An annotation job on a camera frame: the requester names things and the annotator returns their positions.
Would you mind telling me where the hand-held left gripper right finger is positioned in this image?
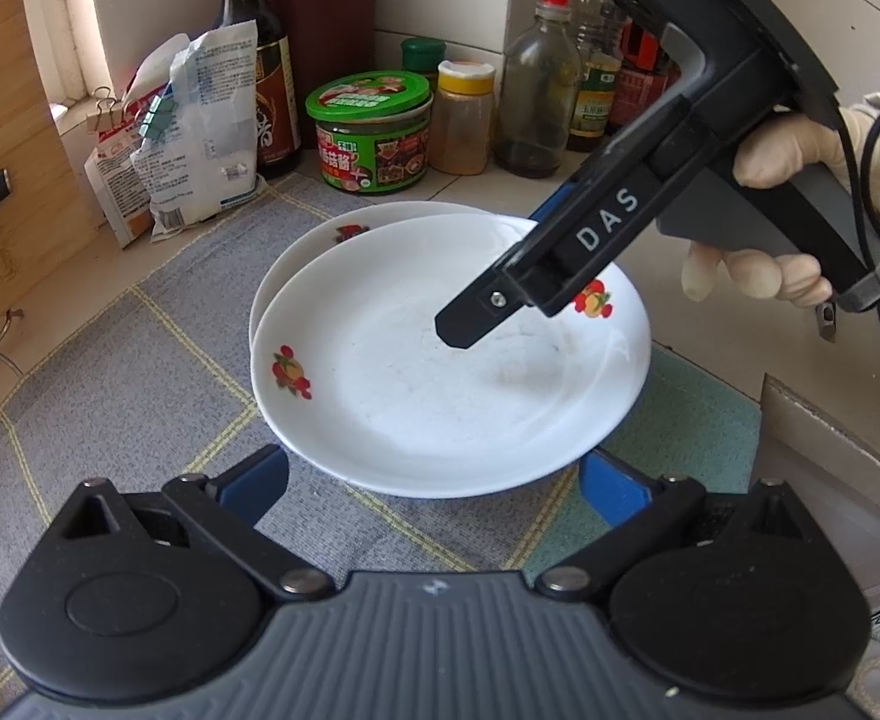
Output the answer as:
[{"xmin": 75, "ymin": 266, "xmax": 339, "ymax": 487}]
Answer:
[{"xmin": 534, "ymin": 446, "xmax": 805, "ymax": 601}]

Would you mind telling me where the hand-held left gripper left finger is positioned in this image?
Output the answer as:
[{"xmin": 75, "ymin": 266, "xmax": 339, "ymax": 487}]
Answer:
[{"xmin": 61, "ymin": 442, "xmax": 336, "ymax": 601}]

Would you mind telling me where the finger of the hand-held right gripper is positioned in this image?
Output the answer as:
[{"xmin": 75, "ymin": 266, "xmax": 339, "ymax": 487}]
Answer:
[
  {"xmin": 435, "ymin": 238, "xmax": 562, "ymax": 350},
  {"xmin": 526, "ymin": 178, "xmax": 587, "ymax": 233}
]

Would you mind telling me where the white fruit-print plate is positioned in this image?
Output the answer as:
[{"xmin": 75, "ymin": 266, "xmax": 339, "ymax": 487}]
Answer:
[
  {"xmin": 249, "ymin": 201, "xmax": 538, "ymax": 346},
  {"xmin": 250, "ymin": 212, "xmax": 652, "ymax": 498}
]

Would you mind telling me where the person's right hand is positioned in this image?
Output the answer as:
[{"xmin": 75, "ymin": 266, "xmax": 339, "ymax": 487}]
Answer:
[{"xmin": 680, "ymin": 105, "xmax": 872, "ymax": 308}]

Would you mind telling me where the green-label oil bottle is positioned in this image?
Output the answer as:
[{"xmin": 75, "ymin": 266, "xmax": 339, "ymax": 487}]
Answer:
[{"xmin": 566, "ymin": 0, "xmax": 625, "ymax": 155}]

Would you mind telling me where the teal cloth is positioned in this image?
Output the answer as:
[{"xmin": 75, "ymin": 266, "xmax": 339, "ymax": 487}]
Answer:
[{"xmin": 522, "ymin": 349, "xmax": 764, "ymax": 586}]

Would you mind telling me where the red-cap glass bottle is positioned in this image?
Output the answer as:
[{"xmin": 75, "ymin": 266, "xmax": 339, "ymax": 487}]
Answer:
[{"xmin": 491, "ymin": 0, "xmax": 585, "ymax": 179}]

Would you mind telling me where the yellow-lid spice jar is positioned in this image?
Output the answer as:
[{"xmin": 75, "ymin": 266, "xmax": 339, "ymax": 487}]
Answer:
[{"xmin": 434, "ymin": 60, "xmax": 497, "ymax": 177}]

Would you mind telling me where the grey checked cloth mat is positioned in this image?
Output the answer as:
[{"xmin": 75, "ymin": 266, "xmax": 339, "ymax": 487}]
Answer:
[{"xmin": 0, "ymin": 171, "xmax": 662, "ymax": 720}]

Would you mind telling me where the green-lid sauce jar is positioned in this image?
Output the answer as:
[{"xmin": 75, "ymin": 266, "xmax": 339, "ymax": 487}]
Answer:
[{"xmin": 305, "ymin": 71, "xmax": 435, "ymax": 196}]

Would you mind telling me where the small green-cap jar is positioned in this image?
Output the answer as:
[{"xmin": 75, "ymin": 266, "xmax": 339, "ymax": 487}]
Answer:
[{"xmin": 400, "ymin": 37, "xmax": 460, "ymax": 95}]

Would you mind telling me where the dark brown tall container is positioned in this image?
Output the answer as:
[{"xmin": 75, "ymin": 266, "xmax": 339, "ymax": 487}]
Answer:
[{"xmin": 256, "ymin": 0, "xmax": 377, "ymax": 177}]

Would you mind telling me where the dark soy sauce bottle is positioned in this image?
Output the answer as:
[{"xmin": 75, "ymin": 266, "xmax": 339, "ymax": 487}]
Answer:
[{"xmin": 211, "ymin": 0, "xmax": 302, "ymax": 181}]

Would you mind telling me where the white bag with blue print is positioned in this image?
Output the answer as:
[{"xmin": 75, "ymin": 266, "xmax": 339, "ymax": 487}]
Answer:
[{"xmin": 128, "ymin": 19, "xmax": 268, "ymax": 241}]

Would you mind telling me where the white bag with red print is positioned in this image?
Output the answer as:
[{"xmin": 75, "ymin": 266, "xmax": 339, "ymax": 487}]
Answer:
[{"xmin": 83, "ymin": 52, "xmax": 186, "ymax": 248}]

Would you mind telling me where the teal plastic bag clip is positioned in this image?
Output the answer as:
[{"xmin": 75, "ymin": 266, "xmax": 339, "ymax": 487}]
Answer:
[{"xmin": 138, "ymin": 86, "xmax": 177, "ymax": 140}]

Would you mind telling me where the brown binder clip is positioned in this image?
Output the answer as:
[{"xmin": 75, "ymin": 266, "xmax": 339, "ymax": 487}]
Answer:
[{"xmin": 86, "ymin": 86, "xmax": 132, "ymax": 137}]

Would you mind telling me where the bamboo cutting board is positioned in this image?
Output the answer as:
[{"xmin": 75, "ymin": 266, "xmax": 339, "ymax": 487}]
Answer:
[{"xmin": 0, "ymin": 0, "xmax": 107, "ymax": 361}]

